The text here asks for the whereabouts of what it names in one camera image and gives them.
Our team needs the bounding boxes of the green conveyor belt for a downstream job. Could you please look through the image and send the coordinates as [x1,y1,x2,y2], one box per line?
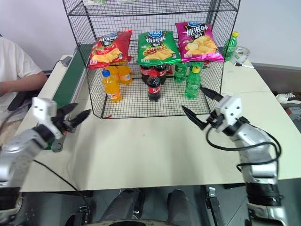
[51,43,95,112]

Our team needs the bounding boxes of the green potato chips bag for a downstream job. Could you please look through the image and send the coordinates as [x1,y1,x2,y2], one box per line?
[137,30,182,65]

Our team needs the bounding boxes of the dark rounded shape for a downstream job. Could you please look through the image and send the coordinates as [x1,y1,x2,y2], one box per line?
[100,188,142,223]
[166,189,191,223]

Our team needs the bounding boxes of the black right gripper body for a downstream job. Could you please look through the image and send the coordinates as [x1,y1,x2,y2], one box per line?
[204,111,224,130]

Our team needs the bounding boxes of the orange soda bottle blue cap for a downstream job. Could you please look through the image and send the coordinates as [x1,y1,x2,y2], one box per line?
[101,70,123,104]

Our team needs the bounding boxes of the magenta potato chips bag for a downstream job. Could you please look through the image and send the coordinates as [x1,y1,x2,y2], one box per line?
[175,21,225,63]

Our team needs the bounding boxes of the cola bottle red cap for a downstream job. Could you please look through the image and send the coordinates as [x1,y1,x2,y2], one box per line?
[146,71,162,103]

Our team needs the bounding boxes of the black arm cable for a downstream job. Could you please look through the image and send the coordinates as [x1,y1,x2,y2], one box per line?
[206,117,282,172]
[32,159,89,212]

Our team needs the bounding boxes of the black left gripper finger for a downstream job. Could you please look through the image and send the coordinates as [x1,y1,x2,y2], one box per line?
[69,109,92,129]
[58,103,79,116]

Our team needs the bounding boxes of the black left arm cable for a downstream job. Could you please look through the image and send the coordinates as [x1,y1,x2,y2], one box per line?
[32,159,89,212]

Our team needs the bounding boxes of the white sneaker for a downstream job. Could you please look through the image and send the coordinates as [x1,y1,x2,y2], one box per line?
[275,92,301,105]

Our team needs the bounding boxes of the black chair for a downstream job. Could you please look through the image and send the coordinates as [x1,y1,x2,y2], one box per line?
[7,90,40,112]

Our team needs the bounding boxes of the grey conveyor motor box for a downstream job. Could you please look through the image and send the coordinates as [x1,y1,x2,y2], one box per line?
[61,56,74,67]

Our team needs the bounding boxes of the red potato chips bag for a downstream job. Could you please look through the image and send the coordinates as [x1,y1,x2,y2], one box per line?
[88,30,133,70]

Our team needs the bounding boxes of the clear plastic cup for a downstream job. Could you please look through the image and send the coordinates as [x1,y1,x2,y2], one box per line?
[231,46,251,67]

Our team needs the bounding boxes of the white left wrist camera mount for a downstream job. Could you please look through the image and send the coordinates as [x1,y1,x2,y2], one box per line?
[31,97,64,140]

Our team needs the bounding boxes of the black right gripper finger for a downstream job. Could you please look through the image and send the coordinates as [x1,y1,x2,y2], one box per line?
[199,87,224,102]
[181,105,208,131]

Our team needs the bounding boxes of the green soda bottle yellow cap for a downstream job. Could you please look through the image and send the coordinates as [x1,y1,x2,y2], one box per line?
[184,63,203,100]
[222,32,239,62]

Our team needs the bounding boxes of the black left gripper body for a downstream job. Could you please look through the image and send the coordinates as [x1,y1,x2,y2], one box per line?
[51,112,79,135]

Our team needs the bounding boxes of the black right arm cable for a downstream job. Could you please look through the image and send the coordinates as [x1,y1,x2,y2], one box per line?
[206,117,282,172]

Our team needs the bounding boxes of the black wire mesh rack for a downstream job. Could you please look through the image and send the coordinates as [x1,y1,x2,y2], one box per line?
[62,0,242,120]

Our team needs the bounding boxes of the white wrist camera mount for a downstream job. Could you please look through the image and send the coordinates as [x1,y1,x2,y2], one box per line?
[31,97,64,140]
[214,95,243,133]

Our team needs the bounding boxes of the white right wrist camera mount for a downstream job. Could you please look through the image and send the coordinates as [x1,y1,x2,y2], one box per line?
[214,95,243,133]

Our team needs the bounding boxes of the person in white shirt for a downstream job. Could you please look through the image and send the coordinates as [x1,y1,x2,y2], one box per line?
[0,35,49,142]

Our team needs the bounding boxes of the black metal strut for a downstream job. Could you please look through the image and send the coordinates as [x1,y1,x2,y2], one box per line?
[206,186,228,226]

